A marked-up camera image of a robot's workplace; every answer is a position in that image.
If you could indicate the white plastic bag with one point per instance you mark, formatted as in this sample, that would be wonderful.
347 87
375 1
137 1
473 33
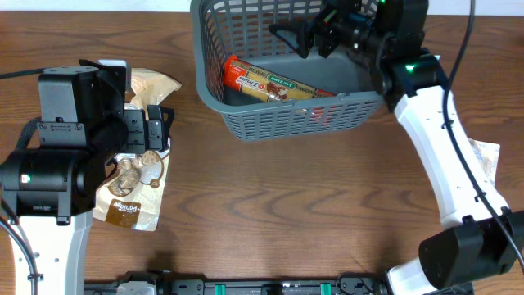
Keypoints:
488 156

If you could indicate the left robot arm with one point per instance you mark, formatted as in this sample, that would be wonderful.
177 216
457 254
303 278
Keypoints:
49 181

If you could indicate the orange spaghetti pasta packet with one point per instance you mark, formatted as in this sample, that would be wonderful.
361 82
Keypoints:
265 85

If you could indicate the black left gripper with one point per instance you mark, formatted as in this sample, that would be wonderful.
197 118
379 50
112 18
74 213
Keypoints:
134 142

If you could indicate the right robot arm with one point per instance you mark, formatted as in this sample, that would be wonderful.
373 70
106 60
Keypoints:
481 235

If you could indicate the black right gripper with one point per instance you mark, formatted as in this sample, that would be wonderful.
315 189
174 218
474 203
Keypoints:
327 24

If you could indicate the tan powder bag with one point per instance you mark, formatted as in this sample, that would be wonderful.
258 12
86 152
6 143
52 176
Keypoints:
150 88

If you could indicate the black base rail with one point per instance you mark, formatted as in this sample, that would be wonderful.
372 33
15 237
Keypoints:
167 283

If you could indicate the grey plastic slotted basket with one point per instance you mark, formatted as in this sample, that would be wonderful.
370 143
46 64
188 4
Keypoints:
225 28

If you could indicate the beige cookie pouch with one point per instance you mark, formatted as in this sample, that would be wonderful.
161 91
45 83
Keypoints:
132 196

